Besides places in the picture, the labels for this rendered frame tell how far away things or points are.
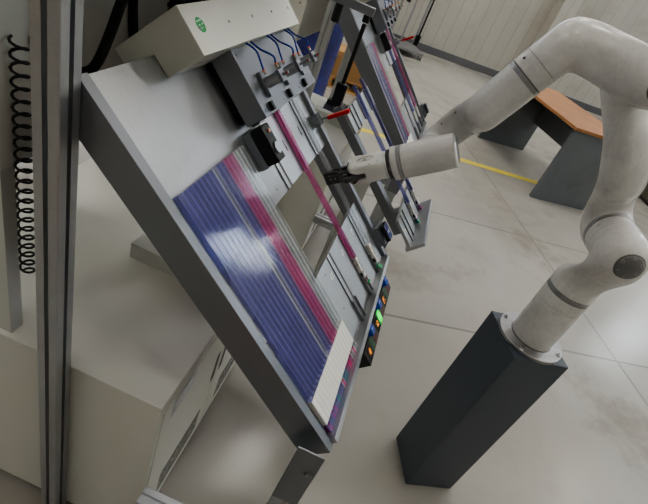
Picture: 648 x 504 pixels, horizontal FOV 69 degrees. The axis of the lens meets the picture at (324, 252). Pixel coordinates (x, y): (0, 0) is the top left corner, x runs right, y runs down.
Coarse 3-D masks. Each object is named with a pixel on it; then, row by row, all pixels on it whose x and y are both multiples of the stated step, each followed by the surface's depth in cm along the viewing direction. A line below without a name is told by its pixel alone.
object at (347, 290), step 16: (352, 208) 132; (352, 224) 128; (336, 240) 116; (352, 240) 125; (368, 240) 136; (336, 256) 114; (368, 256) 131; (320, 272) 104; (336, 272) 111; (352, 272) 119; (368, 272) 129; (336, 288) 109; (352, 288) 116; (368, 288) 123; (336, 304) 106; (352, 304) 113; (352, 320) 111; (352, 336) 109; (304, 400) 85
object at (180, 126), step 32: (128, 64) 70; (128, 96) 68; (160, 96) 74; (192, 96) 82; (128, 128) 66; (160, 128) 72; (192, 128) 79; (224, 128) 87; (160, 160) 70; (192, 160) 77; (288, 160) 106
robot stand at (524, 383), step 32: (480, 352) 142; (512, 352) 129; (448, 384) 155; (480, 384) 139; (512, 384) 135; (544, 384) 136; (416, 416) 170; (448, 416) 151; (480, 416) 144; (512, 416) 145; (416, 448) 165; (448, 448) 154; (480, 448) 156; (416, 480) 166; (448, 480) 168
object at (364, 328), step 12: (384, 264) 136; (372, 300) 121; (372, 312) 117; (360, 324) 114; (360, 336) 110; (360, 348) 106; (360, 360) 104; (348, 384) 97; (348, 396) 95; (336, 420) 90; (336, 432) 87
